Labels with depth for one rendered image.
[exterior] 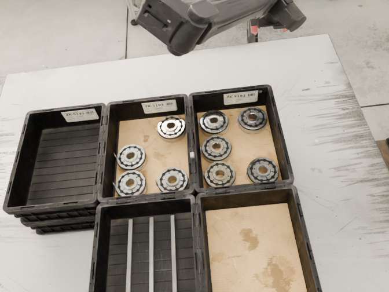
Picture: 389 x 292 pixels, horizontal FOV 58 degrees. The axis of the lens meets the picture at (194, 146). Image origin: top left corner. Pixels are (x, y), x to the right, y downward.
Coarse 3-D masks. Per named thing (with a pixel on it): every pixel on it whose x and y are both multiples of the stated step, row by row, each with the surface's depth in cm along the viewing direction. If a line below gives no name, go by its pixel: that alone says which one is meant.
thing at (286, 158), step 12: (192, 96) 126; (192, 108) 123; (276, 108) 120; (192, 120) 120; (276, 120) 117; (192, 132) 118; (192, 144) 115; (288, 156) 109; (288, 168) 107; (288, 180) 105
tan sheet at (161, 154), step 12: (132, 120) 136; (144, 120) 135; (156, 120) 135; (120, 132) 133; (132, 132) 132; (144, 132) 132; (156, 132) 131; (120, 144) 130; (144, 144) 129; (156, 144) 128; (168, 144) 128; (180, 144) 127; (156, 156) 126; (168, 156) 125; (180, 156) 125; (144, 168) 123; (156, 168) 123; (156, 180) 120; (156, 192) 118
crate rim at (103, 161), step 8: (160, 96) 128; (168, 96) 127; (176, 96) 127; (184, 96) 127; (112, 104) 128; (120, 104) 128; (104, 128) 122; (104, 136) 120; (104, 144) 118; (104, 152) 118; (104, 160) 115; (192, 160) 112; (104, 168) 113; (192, 168) 110; (104, 176) 112; (192, 176) 109; (192, 184) 107; (160, 192) 107; (168, 192) 106; (176, 192) 106; (184, 192) 106; (192, 192) 106; (104, 200) 107; (112, 200) 107; (120, 200) 106
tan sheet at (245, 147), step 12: (240, 108) 134; (264, 108) 133; (228, 120) 131; (228, 132) 128; (240, 132) 128; (264, 132) 127; (240, 144) 125; (252, 144) 125; (264, 144) 124; (240, 156) 122; (252, 156) 122; (264, 156) 121; (276, 156) 121; (204, 168) 121; (240, 168) 120; (204, 180) 119; (240, 180) 117
